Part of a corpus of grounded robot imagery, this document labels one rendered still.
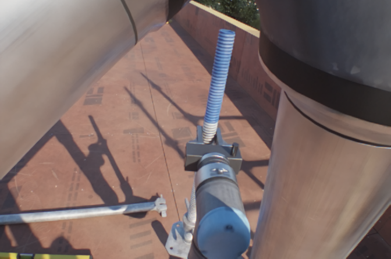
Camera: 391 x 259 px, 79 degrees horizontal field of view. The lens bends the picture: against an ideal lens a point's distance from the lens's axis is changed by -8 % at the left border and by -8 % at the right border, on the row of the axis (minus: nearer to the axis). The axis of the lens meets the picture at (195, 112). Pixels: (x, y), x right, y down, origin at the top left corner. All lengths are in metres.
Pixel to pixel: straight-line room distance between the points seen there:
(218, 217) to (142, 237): 1.05
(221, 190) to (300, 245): 0.29
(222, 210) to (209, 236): 0.05
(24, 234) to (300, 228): 1.49
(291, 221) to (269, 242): 0.06
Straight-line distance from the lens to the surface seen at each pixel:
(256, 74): 3.11
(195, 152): 0.59
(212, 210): 0.45
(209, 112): 0.66
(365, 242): 1.91
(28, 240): 1.56
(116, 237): 1.48
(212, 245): 0.46
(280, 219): 0.20
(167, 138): 2.14
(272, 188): 0.19
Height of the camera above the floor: 1.20
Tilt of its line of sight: 28 degrees down
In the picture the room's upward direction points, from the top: 9 degrees clockwise
